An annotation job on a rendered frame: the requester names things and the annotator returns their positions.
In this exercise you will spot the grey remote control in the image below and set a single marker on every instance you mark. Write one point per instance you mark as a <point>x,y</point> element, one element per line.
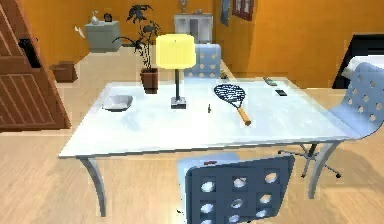
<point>269,81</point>

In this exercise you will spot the brown wooden door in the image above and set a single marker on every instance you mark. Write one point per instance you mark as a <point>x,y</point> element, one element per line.
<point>23,76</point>

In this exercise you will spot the white square bowl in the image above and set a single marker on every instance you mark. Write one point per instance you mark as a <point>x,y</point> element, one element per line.
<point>117,102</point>

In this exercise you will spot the brown bin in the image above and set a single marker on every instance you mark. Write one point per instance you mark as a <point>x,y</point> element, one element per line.
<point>64,71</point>

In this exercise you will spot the blue wall hanging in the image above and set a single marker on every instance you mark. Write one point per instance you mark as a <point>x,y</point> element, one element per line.
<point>225,11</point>

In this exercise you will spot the grey green cabinet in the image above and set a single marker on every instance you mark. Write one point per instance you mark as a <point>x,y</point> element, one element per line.
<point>102,36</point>

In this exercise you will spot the black tennis racket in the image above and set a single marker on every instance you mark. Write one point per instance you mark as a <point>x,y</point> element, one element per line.
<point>230,94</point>

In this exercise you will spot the blue perforated chair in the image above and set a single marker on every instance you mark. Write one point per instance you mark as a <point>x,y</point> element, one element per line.
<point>208,61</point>
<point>236,190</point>
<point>361,100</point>

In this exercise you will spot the silver trophy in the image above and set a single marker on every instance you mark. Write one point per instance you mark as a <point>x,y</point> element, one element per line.
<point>183,6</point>

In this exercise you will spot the black phone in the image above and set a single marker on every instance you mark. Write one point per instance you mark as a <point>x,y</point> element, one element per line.
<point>281,92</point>

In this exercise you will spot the black alarm clock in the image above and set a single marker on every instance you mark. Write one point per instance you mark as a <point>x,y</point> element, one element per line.
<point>107,17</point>

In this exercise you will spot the potted house plant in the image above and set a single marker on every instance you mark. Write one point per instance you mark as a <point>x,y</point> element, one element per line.
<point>146,36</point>

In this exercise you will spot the red framed picture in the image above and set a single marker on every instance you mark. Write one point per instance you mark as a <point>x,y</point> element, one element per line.
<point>243,8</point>

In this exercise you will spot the white glass cabinet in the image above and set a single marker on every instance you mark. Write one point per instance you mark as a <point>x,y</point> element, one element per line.
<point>194,26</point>

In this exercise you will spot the yellow shade table lamp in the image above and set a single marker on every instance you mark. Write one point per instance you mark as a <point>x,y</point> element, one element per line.
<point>175,51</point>

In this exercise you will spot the white vase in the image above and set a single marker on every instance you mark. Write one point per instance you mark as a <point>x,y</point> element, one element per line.
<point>95,19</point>

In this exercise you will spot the white table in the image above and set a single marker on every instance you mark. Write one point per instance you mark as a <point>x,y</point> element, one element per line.
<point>186,126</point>

